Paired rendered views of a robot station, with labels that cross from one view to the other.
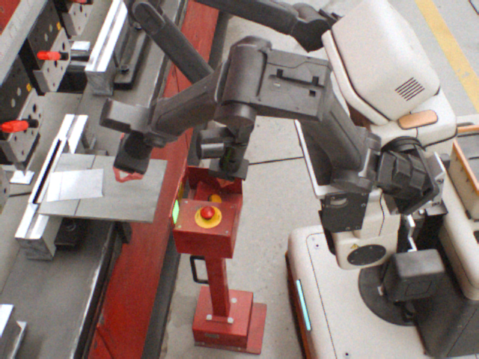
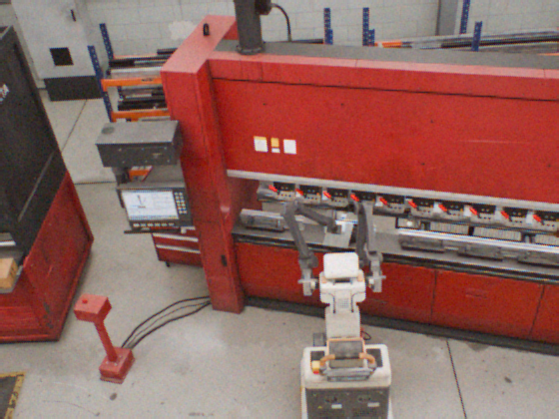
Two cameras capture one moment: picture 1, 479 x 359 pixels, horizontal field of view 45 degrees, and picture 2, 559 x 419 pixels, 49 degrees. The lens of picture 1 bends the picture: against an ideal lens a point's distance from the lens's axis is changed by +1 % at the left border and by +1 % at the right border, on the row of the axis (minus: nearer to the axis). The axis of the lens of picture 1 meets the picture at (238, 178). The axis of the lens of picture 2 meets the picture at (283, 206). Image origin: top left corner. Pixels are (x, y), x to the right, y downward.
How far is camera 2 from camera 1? 3.70 m
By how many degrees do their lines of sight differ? 65
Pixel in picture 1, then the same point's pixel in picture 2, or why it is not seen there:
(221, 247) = not seen: hidden behind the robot
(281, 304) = not seen: hidden behind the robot
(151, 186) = (335, 243)
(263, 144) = (469, 372)
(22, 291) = (313, 227)
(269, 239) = (397, 367)
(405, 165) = (305, 272)
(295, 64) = (288, 208)
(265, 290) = not seen: hidden behind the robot
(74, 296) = (309, 238)
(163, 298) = (362, 318)
